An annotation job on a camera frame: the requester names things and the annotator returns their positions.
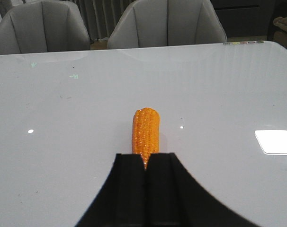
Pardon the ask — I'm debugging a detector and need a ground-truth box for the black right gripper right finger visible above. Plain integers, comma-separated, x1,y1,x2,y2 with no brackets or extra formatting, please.
146,153,255,227

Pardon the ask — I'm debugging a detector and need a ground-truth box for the grey chair right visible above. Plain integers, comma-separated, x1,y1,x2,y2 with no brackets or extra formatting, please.
108,0,227,49

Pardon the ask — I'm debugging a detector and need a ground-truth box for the grey chair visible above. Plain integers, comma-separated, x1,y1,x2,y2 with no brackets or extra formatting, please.
108,0,227,49
0,0,90,55

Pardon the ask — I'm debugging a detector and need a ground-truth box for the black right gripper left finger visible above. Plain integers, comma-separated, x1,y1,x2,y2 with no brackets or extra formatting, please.
76,154,145,227

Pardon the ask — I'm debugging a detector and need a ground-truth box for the grey chair left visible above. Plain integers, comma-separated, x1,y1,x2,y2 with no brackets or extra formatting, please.
0,0,90,55

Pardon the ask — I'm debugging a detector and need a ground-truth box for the dark cabinet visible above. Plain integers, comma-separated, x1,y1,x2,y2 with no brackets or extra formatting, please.
211,0,275,38

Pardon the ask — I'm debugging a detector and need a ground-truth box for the orange corn cob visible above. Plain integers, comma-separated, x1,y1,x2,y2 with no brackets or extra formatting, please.
132,107,160,168

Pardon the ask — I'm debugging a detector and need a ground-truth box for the brown cushion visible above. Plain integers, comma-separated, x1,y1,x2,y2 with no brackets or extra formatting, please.
273,17,287,32

